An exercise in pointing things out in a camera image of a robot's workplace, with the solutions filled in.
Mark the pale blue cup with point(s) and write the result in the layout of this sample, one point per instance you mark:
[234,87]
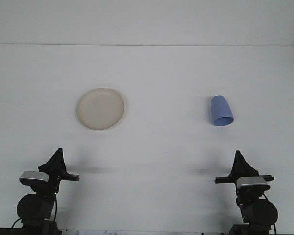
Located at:
[220,110]

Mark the white paper sheet with writing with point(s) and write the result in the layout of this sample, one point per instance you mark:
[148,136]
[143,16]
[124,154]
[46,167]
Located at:
[100,232]

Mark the pale round plate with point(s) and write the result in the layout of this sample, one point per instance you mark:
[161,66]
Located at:
[100,109]

